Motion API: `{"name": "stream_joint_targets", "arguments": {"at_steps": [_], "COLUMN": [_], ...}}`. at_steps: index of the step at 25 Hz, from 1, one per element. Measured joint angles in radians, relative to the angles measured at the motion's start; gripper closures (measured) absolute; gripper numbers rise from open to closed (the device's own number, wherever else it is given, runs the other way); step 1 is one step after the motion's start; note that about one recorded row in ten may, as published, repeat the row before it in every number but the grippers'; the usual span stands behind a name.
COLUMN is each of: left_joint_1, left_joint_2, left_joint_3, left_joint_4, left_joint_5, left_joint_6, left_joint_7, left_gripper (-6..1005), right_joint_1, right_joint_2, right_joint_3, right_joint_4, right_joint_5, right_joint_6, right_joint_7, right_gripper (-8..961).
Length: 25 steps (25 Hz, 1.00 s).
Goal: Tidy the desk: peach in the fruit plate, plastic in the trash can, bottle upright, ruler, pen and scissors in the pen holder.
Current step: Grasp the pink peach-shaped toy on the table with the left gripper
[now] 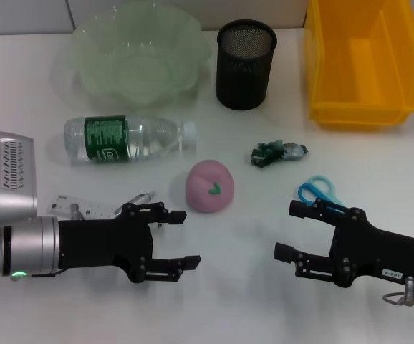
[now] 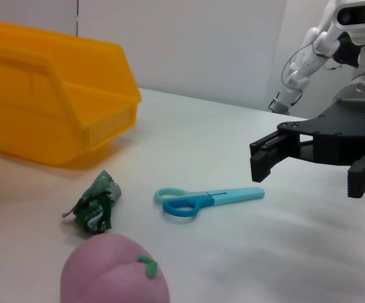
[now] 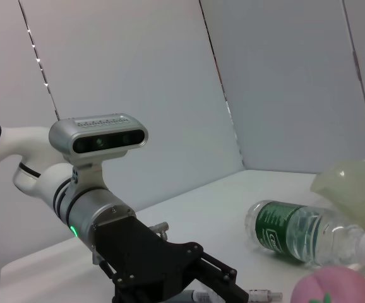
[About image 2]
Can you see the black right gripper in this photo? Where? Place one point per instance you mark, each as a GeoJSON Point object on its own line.
{"type": "Point", "coordinates": [343, 135]}

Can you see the green plastic wrapper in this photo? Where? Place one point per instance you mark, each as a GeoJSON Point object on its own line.
{"type": "Point", "coordinates": [94, 202]}

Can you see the pink toy peach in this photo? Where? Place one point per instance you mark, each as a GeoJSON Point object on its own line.
{"type": "Point", "coordinates": [106, 271]}

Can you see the white jointed machine arm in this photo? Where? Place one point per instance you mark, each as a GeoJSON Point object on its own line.
{"type": "Point", "coordinates": [305, 63]}

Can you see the blue plastic scissors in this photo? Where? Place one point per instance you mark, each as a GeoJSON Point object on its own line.
{"type": "Point", "coordinates": [201, 197]}

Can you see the yellow plastic storage bin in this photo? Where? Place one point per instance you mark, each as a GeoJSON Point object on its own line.
{"type": "Point", "coordinates": [59, 94]}

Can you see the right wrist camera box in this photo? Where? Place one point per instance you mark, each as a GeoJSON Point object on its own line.
{"type": "Point", "coordinates": [359, 15]}

